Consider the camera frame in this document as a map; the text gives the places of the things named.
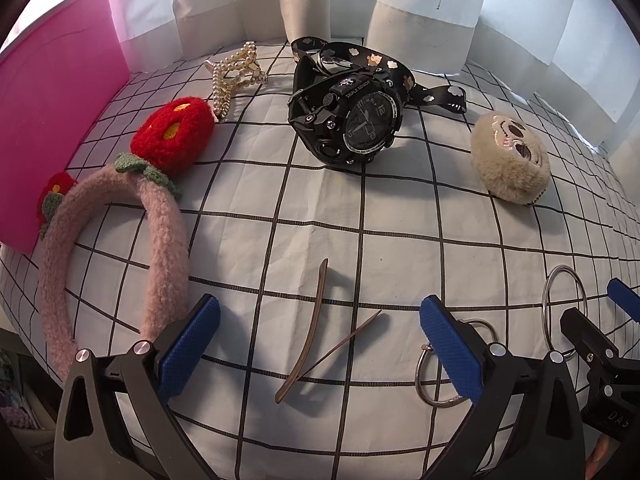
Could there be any white grid bedsheet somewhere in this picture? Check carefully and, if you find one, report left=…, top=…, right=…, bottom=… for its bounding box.
left=0, top=38, right=640, bottom=480

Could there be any large silver bangle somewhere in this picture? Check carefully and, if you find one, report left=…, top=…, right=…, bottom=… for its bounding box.
left=541, top=264, right=588, bottom=351

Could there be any pink fuzzy flower headband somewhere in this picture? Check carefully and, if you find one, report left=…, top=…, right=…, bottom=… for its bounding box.
left=38, top=96, right=217, bottom=378

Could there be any pearl hair claw clip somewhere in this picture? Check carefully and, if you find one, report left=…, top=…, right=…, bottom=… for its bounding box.
left=204, top=41, right=268, bottom=122

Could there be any black floral ribbon strap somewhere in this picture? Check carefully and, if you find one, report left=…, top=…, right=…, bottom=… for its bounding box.
left=290, top=36, right=468, bottom=115

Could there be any black digital wristwatch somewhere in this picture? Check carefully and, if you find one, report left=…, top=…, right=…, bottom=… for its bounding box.
left=288, top=55, right=404, bottom=166

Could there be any brown curved hair stick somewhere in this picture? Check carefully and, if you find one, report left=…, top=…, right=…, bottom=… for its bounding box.
left=274, top=258, right=382, bottom=404

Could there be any beige plush sloth face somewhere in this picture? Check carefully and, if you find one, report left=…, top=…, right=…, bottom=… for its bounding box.
left=471, top=112, right=551, bottom=206

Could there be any pink plastic bin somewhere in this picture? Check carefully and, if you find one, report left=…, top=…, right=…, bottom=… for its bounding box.
left=0, top=0, right=129, bottom=252

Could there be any small twisted silver bracelet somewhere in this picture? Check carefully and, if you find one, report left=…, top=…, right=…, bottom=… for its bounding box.
left=414, top=317, right=500, bottom=409

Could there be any white curtain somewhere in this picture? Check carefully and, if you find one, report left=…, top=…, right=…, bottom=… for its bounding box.
left=112, top=0, right=639, bottom=153

